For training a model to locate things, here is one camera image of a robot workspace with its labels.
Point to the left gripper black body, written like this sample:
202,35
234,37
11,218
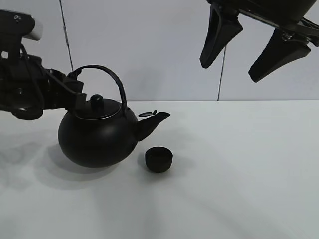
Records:
17,87

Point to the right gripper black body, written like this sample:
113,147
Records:
287,15

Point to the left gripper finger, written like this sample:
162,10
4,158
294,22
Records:
69,101
70,83

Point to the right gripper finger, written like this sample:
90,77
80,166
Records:
222,28
281,49

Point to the black round teapot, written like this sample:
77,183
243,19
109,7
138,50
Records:
103,132

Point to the small black teacup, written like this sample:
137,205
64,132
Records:
158,159

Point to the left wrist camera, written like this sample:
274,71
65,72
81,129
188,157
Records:
14,26

